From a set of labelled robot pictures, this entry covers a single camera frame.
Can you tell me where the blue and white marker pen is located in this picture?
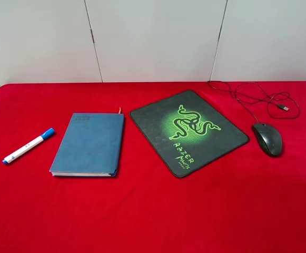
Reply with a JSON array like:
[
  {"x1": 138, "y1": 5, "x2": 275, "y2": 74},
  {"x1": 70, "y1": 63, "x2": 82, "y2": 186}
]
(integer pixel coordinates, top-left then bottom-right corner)
[{"x1": 2, "y1": 128, "x2": 55, "y2": 164}]

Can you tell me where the black computer mouse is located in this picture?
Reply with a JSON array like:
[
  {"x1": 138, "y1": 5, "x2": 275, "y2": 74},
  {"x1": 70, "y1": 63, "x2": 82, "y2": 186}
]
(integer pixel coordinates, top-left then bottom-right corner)
[{"x1": 252, "y1": 122, "x2": 283, "y2": 157}]

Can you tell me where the black green Razer mouse pad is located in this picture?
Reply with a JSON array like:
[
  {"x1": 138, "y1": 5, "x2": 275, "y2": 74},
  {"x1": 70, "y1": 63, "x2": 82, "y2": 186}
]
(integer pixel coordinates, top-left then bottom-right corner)
[{"x1": 130, "y1": 90, "x2": 249, "y2": 178}]

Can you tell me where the blue hardcover notebook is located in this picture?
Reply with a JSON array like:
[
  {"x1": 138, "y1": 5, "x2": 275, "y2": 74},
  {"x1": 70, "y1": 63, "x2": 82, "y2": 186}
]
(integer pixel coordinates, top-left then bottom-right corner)
[{"x1": 50, "y1": 109, "x2": 124, "y2": 177}]

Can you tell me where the red tablecloth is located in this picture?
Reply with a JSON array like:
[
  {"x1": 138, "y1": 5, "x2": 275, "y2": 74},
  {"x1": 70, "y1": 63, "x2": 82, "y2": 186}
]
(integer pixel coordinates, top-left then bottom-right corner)
[{"x1": 0, "y1": 81, "x2": 306, "y2": 252}]

